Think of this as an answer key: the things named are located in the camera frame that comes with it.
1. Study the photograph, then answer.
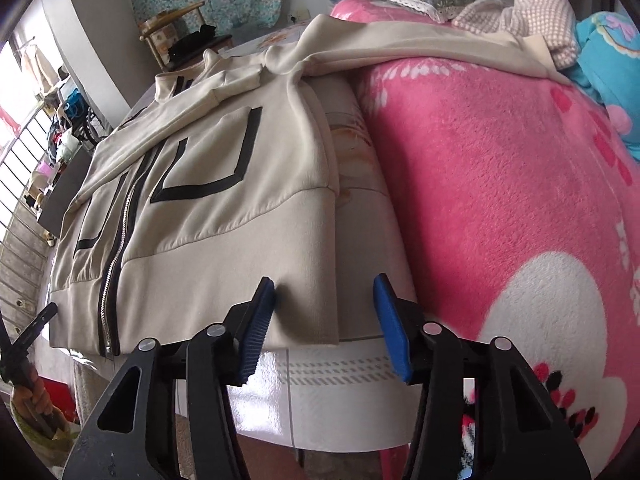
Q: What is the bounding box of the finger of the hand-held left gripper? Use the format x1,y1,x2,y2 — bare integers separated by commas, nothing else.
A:
4,304,58,361

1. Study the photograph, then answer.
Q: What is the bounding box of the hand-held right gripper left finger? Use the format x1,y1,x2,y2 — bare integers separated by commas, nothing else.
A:
62,276,277,480

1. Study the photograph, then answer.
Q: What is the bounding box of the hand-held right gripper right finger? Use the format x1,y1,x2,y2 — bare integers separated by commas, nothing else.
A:
372,273,586,480

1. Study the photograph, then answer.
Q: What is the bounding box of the cream zip jacket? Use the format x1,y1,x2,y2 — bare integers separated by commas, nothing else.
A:
48,13,576,361

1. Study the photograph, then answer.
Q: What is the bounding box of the person's left hand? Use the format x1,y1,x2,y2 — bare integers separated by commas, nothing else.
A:
12,362,54,429

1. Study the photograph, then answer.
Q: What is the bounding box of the grey cabinet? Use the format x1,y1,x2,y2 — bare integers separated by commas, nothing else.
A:
37,147,97,242

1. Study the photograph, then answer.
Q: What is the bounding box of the metal railing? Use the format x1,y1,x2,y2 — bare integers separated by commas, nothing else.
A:
0,35,68,333

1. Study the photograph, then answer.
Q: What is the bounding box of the pink floral blanket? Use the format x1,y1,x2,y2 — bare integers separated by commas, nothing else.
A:
330,0,640,480

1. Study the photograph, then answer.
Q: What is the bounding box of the pile of clutter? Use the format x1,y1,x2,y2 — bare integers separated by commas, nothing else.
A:
30,75,101,201

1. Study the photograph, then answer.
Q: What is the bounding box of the wheelchair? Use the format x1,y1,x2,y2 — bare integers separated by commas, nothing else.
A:
75,105,121,152

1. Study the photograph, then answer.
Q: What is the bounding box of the hanging cream garment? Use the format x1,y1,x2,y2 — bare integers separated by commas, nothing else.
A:
20,45,57,97

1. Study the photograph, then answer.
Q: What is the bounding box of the wooden chair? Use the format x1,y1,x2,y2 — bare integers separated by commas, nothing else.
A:
139,1,236,73

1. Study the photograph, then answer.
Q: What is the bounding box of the blue cartoon blanket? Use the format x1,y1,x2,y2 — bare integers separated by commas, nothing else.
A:
565,10,640,161

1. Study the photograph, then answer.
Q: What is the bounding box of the pink checked cloth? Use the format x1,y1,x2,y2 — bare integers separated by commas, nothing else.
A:
452,0,581,68

